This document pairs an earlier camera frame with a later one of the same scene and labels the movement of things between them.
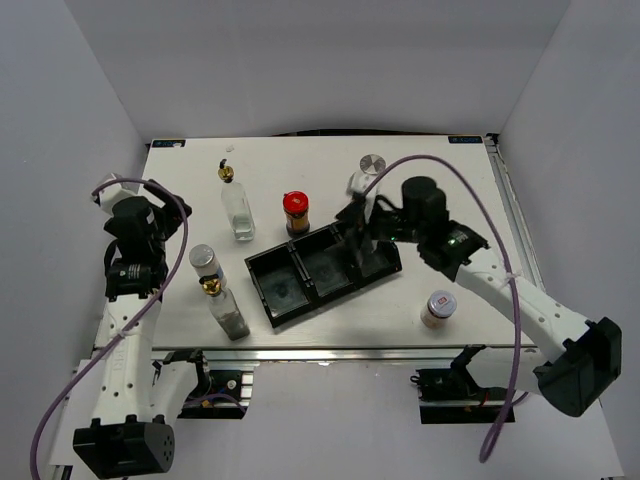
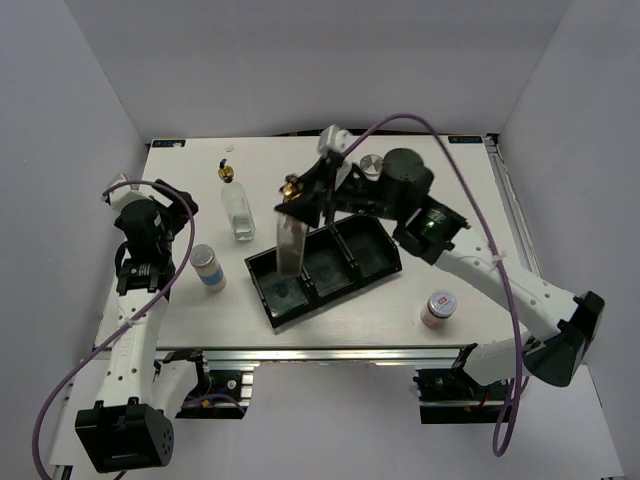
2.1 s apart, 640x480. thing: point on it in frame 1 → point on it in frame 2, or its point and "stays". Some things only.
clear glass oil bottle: (235, 205) stays
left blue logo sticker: (168, 143) stays
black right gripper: (355, 213) → (320, 193)
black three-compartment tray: (292, 276) stays
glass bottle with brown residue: (223, 305) → (291, 232)
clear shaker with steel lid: (370, 167) stays
